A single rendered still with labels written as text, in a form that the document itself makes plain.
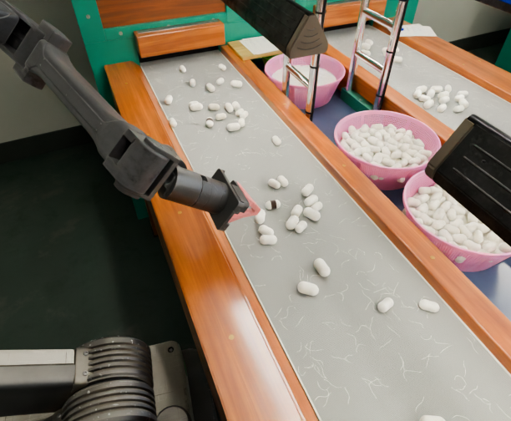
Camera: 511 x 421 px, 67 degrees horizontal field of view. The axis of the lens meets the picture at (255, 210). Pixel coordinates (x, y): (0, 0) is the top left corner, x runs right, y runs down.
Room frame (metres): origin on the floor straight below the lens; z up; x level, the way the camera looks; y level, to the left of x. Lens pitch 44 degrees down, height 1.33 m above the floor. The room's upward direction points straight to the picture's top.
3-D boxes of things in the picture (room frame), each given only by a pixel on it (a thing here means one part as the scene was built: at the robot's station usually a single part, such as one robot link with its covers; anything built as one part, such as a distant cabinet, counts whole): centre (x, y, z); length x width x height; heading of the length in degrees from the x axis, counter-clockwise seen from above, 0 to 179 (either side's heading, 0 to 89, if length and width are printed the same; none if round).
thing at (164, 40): (1.36, 0.26, 0.83); 0.30 x 0.06 x 0.07; 113
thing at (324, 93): (1.25, -0.16, 0.72); 0.27 x 0.27 x 0.10
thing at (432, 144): (0.84, -0.34, 0.72); 0.27 x 0.27 x 0.10
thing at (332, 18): (1.63, -0.37, 0.83); 0.30 x 0.06 x 0.07; 113
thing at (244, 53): (1.45, -0.08, 0.77); 0.33 x 0.15 x 0.01; 113
